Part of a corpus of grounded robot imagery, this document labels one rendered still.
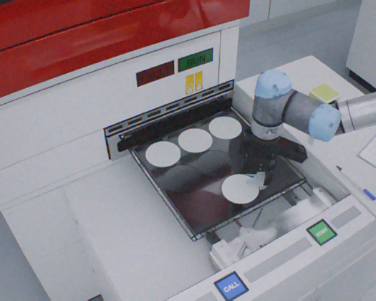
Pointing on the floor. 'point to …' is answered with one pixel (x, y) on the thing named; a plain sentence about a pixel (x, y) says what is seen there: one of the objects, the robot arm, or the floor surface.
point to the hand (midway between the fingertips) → (263, 185)
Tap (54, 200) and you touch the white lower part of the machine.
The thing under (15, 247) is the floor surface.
